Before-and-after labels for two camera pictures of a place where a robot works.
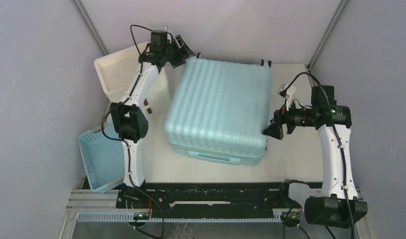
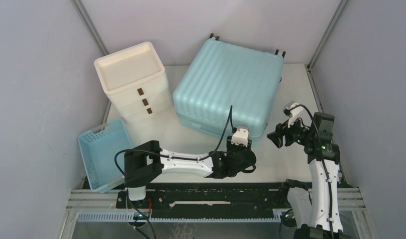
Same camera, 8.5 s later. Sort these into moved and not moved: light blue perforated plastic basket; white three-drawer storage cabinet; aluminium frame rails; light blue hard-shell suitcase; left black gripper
Moved: light blue hard-shell suitcase; left black gripper
Not moved: light blue perforated plastic basket; white three-drawer storage cabinet; aluminium frame rails
